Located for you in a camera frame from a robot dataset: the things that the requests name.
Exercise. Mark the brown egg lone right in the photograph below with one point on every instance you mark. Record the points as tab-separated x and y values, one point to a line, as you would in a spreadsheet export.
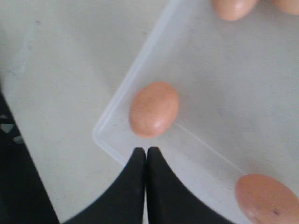
264	200

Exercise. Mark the brown egg bottom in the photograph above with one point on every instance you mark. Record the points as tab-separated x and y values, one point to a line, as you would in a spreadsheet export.
154	109

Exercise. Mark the brown egg third row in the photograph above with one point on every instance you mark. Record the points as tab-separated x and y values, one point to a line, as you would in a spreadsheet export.
288	6

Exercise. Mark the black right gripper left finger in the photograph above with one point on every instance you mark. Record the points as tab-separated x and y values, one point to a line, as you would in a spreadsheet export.
123	201

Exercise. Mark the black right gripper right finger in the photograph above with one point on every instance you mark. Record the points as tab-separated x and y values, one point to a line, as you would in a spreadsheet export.
169	201

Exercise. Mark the clear plastic box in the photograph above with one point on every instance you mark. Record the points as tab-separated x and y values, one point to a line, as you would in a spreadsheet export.
238	86

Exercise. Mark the brown egg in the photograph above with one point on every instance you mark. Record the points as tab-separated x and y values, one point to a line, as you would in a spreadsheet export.
232	10
154	109

